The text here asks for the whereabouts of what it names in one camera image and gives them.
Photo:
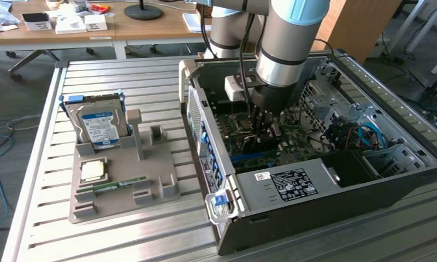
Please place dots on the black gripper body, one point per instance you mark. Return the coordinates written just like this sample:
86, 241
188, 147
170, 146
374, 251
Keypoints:
274, 98

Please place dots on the CPU socket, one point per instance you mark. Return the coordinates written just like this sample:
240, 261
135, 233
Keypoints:
242, 124

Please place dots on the green motherboard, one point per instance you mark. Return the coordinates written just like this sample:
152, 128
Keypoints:
299, 144

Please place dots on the blue expansion slot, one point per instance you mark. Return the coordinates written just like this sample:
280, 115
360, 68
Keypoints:
246, 159

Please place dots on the silver disk bay cage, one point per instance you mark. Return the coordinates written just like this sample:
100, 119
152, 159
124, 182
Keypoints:
320, 103

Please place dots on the grey power supply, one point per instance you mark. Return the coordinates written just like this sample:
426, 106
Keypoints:
255, 191

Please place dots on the blue case latch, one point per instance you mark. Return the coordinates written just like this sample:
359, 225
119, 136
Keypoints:
219, 200

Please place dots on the open black PC case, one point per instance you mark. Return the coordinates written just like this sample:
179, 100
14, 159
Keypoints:
314, 213

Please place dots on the white paper stack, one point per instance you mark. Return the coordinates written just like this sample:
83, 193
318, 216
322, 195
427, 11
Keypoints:
194, 24

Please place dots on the wooden cabinet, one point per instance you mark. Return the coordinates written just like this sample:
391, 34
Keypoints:
364, 27

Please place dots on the brown cardboard box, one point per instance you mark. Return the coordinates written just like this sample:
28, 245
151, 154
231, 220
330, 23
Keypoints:
203, 11

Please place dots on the grey parts rack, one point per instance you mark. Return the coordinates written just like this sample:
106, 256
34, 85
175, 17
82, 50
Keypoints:
124, 174

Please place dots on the wooden desk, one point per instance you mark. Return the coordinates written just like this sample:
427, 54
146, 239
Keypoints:
150, 28

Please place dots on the hard disk in blue caddy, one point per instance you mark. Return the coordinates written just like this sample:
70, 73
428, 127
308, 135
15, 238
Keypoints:
98, 128

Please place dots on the green RAM stick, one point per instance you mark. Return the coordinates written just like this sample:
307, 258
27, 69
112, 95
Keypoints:
110, 186

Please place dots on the black lamp base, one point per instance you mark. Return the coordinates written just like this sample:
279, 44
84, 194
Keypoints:
143, 13

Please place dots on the silver CPU chip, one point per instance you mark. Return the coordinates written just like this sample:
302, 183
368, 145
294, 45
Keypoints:
92, 172

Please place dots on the small white box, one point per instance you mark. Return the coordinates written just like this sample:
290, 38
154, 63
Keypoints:
95, 23

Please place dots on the orange plastic item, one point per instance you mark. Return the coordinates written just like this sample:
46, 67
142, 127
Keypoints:
102, 8

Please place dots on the wide white box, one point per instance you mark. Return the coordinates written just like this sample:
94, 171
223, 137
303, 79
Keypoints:
71, 27

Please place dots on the white box with black top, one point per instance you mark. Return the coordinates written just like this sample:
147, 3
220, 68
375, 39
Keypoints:
40, 26

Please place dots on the white label card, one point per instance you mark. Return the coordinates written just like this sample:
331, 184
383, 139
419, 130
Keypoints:
3, 28

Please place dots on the clear plastic bag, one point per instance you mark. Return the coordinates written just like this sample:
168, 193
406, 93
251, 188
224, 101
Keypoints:
0, 13

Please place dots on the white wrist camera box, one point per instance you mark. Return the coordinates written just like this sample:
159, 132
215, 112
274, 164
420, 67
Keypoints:
235, 90

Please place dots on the silver disk bay bracket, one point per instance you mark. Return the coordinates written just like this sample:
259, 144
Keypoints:
404, 158

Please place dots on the white table frame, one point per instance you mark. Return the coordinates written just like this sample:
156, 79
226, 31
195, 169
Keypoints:
424, 27

